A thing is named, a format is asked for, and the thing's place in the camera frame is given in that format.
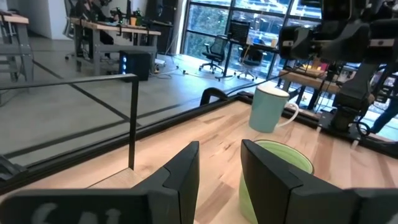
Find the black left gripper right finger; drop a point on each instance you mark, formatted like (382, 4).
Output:
(273, 193)

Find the wooden desk grey legs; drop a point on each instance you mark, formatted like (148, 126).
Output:
(109, 28)

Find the light green ceramic cup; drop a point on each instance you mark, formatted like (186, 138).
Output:
(295, 157)

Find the black computer tower blue lights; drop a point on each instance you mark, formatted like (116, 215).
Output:
(135, 65)

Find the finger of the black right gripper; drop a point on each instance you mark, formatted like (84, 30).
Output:
(295, 43)
(385, 40)

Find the wooden table black legs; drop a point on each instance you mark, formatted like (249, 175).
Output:
(308, 79)

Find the wooden shelf black metal frame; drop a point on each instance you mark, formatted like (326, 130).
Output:
(133, 124)

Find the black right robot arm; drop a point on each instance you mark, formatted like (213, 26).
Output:
(354, 90)

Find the black aluminium table frame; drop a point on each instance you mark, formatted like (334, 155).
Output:
(93, 146)

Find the grey workbench wooden top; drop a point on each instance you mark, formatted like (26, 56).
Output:
(15, 20)

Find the black mesh office chair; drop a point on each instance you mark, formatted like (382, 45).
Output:
(214, 51)

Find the orange cup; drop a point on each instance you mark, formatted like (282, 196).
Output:
(133, 21)

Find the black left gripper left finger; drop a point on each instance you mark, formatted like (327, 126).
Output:
(174, 186)

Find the person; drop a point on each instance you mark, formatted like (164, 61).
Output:
(385, 116)
(90, 12)

